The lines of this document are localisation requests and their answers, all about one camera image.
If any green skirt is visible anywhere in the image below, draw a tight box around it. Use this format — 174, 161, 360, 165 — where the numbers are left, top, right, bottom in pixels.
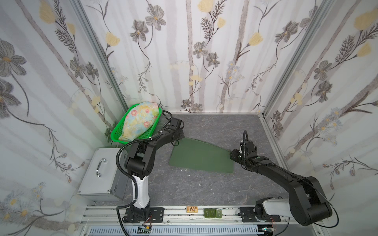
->
169, 138, 234, 173

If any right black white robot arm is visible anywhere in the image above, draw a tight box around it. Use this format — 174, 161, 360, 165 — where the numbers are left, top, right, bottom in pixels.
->
230, 140, 340, 228

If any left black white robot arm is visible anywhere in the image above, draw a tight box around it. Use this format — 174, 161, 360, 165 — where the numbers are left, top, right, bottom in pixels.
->
115, 117, 185, 222

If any floral pastel skirt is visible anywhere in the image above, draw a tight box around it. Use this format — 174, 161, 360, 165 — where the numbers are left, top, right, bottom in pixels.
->
118, 102, 159, 142

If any green plastic basket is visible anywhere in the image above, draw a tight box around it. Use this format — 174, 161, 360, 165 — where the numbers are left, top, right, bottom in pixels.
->
110, 102, 162, 144

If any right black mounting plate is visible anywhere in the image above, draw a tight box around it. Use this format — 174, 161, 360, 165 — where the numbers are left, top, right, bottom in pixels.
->
238, 207, 281, 223

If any black mounting plate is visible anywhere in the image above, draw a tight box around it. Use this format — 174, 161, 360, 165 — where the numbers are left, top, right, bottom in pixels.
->
122, 207, 164, 223
238, 207, 281, 223

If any green tag block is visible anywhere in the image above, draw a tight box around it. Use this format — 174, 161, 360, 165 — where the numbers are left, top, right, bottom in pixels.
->
204, 208, 222, 219

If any small wooden tag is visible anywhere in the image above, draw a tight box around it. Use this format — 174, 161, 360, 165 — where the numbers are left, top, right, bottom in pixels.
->
186, 206, 198, 213

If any silver aluminium case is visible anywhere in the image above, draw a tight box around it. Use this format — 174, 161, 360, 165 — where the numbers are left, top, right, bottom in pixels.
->
78, 147, 129, 202

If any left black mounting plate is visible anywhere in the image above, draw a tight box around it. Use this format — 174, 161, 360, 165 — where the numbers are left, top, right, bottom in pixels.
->
122, 207, 164, 223

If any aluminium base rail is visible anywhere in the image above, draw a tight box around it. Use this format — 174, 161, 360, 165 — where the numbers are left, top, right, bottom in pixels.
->
79, 206, 303, 228

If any white vented cable duct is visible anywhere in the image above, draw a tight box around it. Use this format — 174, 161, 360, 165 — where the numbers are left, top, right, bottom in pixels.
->
87, 225, 263, 236

